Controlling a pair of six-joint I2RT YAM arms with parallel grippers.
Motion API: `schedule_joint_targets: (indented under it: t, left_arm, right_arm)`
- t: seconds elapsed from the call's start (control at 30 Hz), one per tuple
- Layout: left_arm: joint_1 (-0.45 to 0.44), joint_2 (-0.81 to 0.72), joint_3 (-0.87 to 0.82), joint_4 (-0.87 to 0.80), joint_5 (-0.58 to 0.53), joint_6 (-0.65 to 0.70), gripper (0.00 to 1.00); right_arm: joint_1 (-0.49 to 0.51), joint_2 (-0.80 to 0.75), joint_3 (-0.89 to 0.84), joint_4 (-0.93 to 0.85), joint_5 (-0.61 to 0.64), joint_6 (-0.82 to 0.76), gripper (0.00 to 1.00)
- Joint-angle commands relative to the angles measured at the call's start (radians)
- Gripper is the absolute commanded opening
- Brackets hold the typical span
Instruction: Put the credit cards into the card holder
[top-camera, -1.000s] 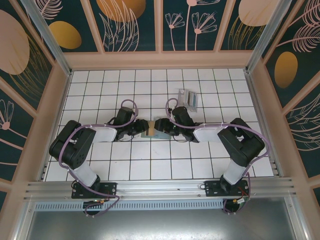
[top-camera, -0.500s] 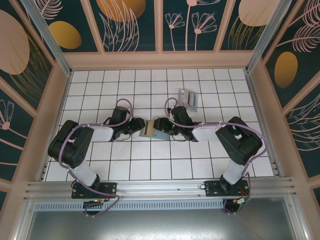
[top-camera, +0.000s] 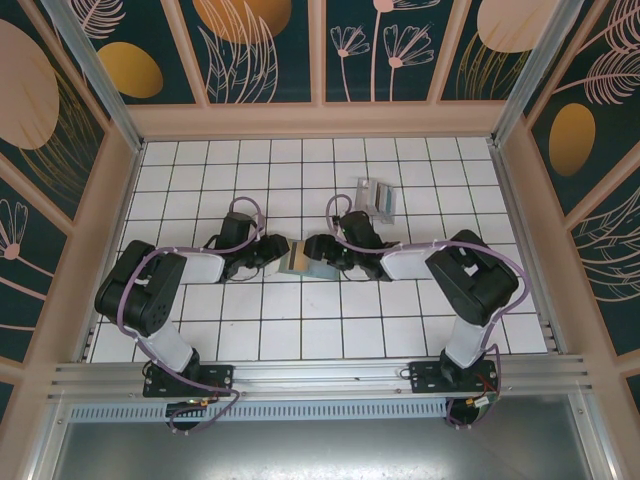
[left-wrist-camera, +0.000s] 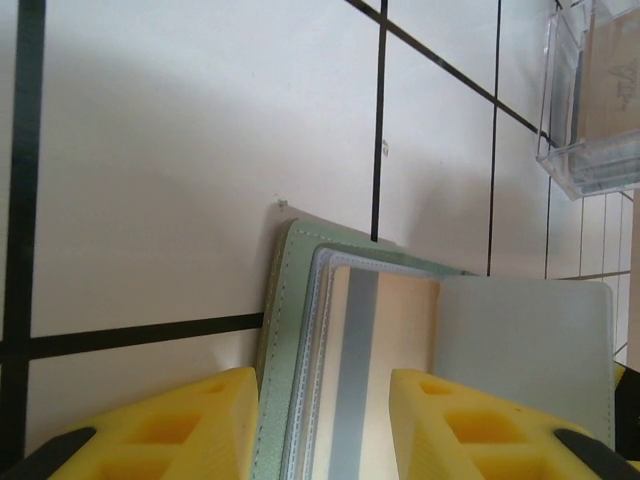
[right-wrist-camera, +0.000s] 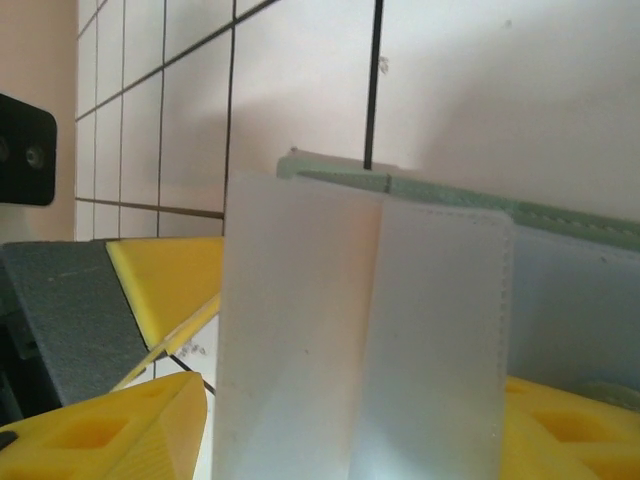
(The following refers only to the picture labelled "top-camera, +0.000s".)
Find stack of credit cards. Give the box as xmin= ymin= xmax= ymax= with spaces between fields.
xmin=373 ymin=183 xmax=400 ymax=217

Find clear acrylic card holder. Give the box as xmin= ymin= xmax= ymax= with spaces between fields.
xmin=353 ymin=175 xmax=401 ymax=226

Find grey metal sheet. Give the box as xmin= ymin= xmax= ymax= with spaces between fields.
xmin=29 ymin=392 xmax=616 ymax=480

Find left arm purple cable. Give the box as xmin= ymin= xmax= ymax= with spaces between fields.
xmin=117 ymin=196 xmax=267 ymax=436

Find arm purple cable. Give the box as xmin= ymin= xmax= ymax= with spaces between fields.
xmin=325 ymin=193 xmax=531 ymax=431
xmin=117 ymin=196 xmax=267 ymax=436

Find aluminium side rail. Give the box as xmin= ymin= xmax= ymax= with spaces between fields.
xmin=74 ymin=141 xmax=147 ymax=364
xmin=488 ymin=139 xmax=571 ymax=359

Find aluminium mounting rail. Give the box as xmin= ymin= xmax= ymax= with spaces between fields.
xmin=47 ymin=353 xmax=596 ymax=404

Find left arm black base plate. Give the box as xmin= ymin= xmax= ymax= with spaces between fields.
xmin=143 ymin=363 xmax=236 ymax=399

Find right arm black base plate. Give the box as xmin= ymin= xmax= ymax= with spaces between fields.
xmin=408 ymin=358 xmax=501 ymax=396

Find slotted grey cable duct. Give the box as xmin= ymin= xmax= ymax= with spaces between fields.
xmin=68 ymin=401 xmax=450 ymax=422

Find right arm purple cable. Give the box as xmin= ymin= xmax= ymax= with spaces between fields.
xmin=325 ymin=193 xmax=531 ymax=431

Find aluminium frame post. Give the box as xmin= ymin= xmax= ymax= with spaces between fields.
xmin=492 ymin=0 xmax=587 ymax=147
xmin=39 ymin=0 xmax=147 ymax=154

